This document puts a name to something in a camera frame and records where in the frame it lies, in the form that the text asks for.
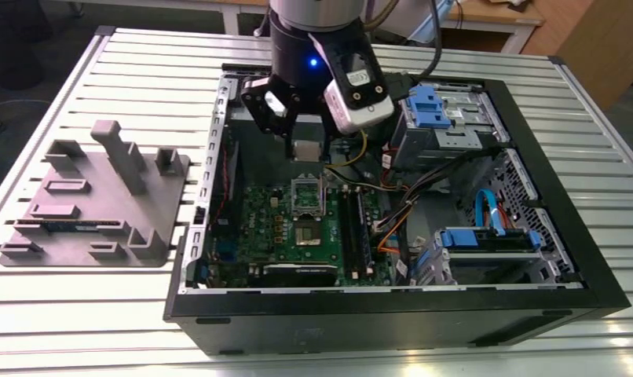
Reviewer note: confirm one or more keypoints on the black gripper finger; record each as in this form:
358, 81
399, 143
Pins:
327, 135
256, 106

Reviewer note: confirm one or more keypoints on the silver CPU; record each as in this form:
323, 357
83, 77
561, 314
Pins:
307, 151

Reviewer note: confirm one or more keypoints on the CPU socket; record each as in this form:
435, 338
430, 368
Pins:
307, 233

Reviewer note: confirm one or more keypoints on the grey power supply unit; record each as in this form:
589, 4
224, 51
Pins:
253, 157

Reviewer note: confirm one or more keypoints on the metal drive cage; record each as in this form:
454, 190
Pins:
452, 145
494, 255

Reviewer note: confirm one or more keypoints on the green motherboard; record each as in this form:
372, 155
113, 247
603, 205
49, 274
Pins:
263, 220

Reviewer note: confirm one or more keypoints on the RAM slot white clips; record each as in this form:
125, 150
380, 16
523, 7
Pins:
351, 235

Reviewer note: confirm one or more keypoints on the black table corner cap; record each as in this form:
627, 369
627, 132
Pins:
555, 59
105, 31

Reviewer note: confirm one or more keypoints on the black graphics card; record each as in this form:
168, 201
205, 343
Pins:
295, 275

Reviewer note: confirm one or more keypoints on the hard disk in blue carrier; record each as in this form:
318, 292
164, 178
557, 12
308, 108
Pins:
458, 239

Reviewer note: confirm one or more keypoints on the grey parts rack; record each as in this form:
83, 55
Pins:
107, 220

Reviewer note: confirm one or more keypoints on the RAM stick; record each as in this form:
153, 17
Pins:
67, 227

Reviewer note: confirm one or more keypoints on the black PC case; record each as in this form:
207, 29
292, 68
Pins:
400, 322

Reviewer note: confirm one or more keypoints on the wooden cabinet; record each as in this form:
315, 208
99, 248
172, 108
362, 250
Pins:
609, 39

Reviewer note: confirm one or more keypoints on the blue plastic drive bracket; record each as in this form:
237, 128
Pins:
428, 100

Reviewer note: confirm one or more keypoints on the wooden desk white frame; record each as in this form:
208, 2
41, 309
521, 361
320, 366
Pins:
505, 15

